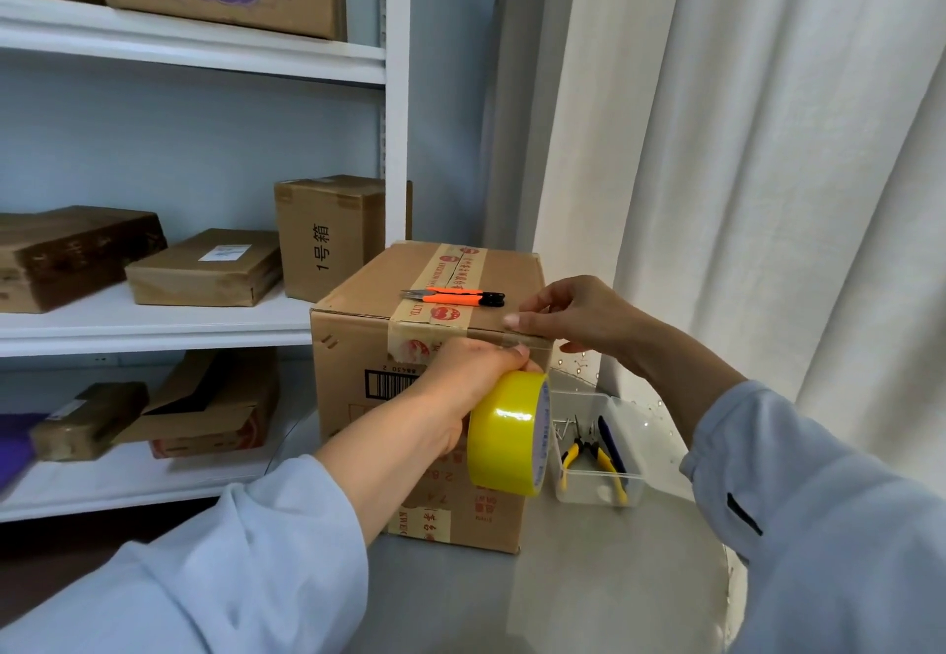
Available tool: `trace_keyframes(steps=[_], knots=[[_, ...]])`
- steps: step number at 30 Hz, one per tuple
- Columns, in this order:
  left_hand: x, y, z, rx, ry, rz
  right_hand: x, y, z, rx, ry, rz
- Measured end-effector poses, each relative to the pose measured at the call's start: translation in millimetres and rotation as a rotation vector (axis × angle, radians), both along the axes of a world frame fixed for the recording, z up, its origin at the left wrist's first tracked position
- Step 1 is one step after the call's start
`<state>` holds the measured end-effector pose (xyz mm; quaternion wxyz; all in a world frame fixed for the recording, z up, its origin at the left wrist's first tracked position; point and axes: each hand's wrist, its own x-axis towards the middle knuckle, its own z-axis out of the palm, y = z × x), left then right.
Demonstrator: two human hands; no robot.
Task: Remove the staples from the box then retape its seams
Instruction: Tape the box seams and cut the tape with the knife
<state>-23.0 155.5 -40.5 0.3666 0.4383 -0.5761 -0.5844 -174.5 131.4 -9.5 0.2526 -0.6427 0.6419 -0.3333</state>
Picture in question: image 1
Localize person's right hand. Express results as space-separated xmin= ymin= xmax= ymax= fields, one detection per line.
xmin=502 ymin=275 xmax=666 ymax=366

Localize person's left hand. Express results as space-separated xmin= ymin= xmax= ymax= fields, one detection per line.
xmin=406 ymin=337 xmax=545 ymax=459

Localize yellow tape roll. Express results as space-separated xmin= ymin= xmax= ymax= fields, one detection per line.
xmin=466 ymin=332 xmax=552 ymax=498

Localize orange thread snips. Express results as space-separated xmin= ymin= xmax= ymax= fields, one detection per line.
xmin=401 ymin=287 xmax=507 ymax=309

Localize brown cardboard box red print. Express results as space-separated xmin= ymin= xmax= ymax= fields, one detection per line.
xmin=309 ymin=240 xmax=556 ymax=555

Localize yellow handled pliers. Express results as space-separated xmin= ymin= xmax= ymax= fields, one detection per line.
xmin=559 ymin=416 xmax=630 ymax=507

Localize person's left forearm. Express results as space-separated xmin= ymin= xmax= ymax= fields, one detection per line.
xmin=0 ymin=391 xmax=452 ymax=654

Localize person's right forearm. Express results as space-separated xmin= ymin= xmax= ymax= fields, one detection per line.
xmin=632 ymin=320 xmax=946 ymax=654

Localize upright small cardboard box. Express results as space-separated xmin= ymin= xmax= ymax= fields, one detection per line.
xmin=274 ymin=174 xmax=414 ymax=304

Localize open cardboard box red print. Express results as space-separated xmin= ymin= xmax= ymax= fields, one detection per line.
xmin=114 ymin=348 xmax=282 ymax=461

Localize flat brown box white label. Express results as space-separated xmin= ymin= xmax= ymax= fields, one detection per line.
xmin=125 ymin=228 xmax=284 ymax=308

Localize small taped brown parcel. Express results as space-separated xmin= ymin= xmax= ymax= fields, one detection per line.
xmin=29 ymin=381 xmax=151 ymax=464

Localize dark brown flat box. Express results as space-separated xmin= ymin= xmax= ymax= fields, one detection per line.
xmin=0 ymin=205 xmax=169 ymax=315

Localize clear plastic container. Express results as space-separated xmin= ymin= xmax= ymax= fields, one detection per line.
xmin=548 ymin=391 xmax=645 ymax=508

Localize white curtain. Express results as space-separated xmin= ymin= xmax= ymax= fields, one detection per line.
xmin=484 ymin=0 xmax=946 ymax=654

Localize white metal shelf unit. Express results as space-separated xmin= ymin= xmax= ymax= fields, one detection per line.
xmin=0 ymin=0 xmax=413 ymax=524

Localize blue handled tool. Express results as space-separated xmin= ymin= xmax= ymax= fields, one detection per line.
xmin=596 ymin=414 xmax=630 ymax=478

